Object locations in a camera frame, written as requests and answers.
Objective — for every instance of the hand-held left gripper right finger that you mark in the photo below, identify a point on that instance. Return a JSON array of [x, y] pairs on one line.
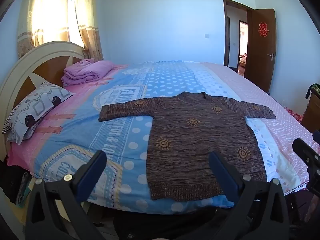
[[223, 175]]

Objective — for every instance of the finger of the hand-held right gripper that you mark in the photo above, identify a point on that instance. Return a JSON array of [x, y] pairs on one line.
[[303, 152]]

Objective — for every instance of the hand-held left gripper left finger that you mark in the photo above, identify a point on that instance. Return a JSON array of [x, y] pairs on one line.
[[92, 171]]

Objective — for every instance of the brown knitted sweater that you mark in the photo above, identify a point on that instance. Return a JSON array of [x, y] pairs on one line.
[[195, 140]]

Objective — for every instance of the pile of dark clothes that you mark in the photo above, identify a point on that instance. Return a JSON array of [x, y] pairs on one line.
[[12, 180]]

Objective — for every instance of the red patterned cloth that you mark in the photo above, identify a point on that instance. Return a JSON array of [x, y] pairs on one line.
[[295, 115]]

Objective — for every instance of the wooden cabinet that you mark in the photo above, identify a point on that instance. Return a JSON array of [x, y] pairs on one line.
[[311, 115]]

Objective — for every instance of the printed bed sheet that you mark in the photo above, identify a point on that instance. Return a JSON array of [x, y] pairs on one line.
[[120, 135]]

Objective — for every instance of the green and dark cloth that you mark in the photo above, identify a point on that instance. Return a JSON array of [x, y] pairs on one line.
[[313, 88]]

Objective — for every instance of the patterned grey pillow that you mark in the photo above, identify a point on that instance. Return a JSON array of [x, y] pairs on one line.
[[32, 110]]

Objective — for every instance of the folded pink blanket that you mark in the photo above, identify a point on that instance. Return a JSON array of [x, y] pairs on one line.
[[87, 72]]

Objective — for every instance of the brown wooden door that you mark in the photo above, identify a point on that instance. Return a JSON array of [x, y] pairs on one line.
[[260, 62]]

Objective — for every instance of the cream and wood headboard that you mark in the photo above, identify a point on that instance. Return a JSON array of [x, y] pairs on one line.
[[50, 52]]

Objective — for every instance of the red paper door decoration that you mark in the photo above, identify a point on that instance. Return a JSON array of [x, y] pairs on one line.
[[263, 29]]

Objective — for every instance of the beige patterned curtain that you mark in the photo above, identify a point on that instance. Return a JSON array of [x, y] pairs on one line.
[[87, 30]]

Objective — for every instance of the brown door frame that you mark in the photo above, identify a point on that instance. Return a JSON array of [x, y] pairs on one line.
[[226, 30]]

